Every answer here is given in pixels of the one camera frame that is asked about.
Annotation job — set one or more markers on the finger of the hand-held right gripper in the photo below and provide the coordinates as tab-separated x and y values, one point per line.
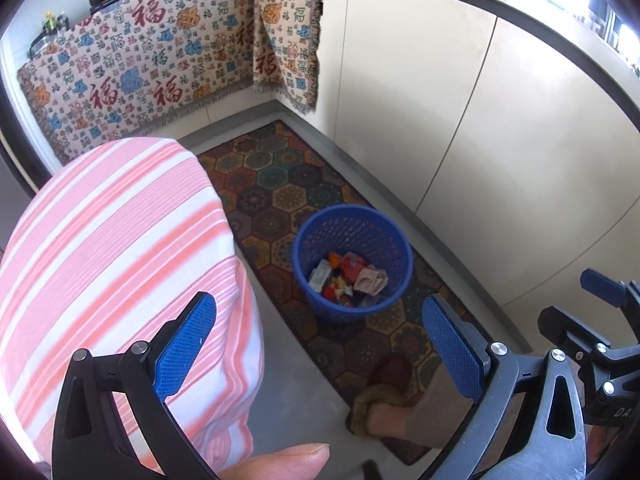
602	282
560	320

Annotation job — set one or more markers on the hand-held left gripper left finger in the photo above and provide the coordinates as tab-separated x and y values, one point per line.
185	345

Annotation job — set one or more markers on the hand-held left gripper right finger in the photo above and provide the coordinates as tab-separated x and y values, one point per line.
455	350

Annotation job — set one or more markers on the beige paper bag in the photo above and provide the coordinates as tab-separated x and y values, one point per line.
372	280

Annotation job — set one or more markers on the red plastic bag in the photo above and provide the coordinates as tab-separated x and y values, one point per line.
359	264

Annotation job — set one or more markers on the white green milk carton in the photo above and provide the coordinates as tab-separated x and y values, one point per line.
320	275

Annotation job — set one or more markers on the blue plastic basket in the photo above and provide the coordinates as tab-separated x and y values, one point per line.
350	225

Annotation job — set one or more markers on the person's left hand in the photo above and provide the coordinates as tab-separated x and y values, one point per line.
285	462

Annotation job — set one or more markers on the brown slipper foot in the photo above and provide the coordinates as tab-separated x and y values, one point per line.
435	410

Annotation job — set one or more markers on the brown furry slipper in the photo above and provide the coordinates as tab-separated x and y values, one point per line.
385	375

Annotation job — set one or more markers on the pink striped tablecloth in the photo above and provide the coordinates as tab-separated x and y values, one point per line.
100	260

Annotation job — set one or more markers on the patterned floor mat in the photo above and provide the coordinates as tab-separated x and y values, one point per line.
280	180

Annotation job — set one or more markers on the cream kitchen cabinet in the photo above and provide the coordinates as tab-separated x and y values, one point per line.
450	110

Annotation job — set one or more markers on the window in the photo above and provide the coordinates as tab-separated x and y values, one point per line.
615	25

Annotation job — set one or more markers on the large printed blanket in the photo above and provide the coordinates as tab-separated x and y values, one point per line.
150	60

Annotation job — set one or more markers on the small printed blanket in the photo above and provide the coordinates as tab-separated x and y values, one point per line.
285	35

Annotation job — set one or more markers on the oil bottle yellow cap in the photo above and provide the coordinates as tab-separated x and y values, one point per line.
49	20

